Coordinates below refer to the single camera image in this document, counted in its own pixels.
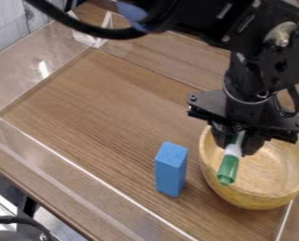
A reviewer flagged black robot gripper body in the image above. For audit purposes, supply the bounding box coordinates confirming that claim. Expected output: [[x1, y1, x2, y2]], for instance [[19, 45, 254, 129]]
[[187, 88, 299, 143]]

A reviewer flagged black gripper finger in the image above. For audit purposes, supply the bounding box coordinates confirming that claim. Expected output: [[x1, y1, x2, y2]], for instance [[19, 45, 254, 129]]
[[211, 121, 238, 149], [242, 133, 271, 155]]

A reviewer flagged green and white marker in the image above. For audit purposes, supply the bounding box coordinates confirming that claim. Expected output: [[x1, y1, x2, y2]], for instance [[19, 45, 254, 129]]
[[218, 131, 246, 185]]

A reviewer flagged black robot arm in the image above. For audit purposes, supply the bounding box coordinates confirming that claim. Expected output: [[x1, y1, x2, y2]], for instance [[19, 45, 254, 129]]
[[25, 0, 299, 155]]

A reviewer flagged brown wooden bowl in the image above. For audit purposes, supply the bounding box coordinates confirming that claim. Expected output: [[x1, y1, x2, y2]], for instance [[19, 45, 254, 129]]
[[199, 127, 299, 210]]

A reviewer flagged blue rectangular block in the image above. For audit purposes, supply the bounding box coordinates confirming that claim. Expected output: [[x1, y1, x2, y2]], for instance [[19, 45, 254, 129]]
[[155, 142, 188, 197]]

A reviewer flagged clear acrylic tray wall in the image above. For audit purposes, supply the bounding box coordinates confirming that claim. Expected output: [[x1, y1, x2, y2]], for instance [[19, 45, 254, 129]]
[[0, 9, 299, 241]]

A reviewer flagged black metal bracket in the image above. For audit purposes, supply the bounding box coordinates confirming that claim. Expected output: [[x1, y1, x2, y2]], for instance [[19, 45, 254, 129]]
[[12, 217, 59, 241]]

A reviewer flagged black cable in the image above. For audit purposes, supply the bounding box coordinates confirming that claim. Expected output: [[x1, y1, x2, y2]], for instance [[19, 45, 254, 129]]
[[0, 215, 53, 241]]

